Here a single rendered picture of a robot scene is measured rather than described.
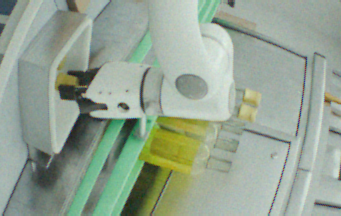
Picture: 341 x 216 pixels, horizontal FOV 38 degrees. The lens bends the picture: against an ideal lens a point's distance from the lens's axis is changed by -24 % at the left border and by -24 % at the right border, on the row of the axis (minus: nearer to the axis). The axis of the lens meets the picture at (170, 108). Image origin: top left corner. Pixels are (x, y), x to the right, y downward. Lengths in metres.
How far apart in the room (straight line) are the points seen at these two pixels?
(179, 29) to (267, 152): 0.73
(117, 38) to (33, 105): 0.35
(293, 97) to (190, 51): 0.94
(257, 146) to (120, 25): 0.46
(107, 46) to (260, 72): 0.64
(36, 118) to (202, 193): 0.51
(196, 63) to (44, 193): 0.43
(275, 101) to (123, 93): 0.79
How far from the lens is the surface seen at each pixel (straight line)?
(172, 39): 0.84
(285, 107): 1.70
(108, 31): 1.32
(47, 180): 1.12
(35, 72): 0.97
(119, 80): 1.01
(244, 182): 1.42
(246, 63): 1.80
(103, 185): 1.15
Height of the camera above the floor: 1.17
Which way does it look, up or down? 8 degrees down
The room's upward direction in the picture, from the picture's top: 107 degrees clockwise
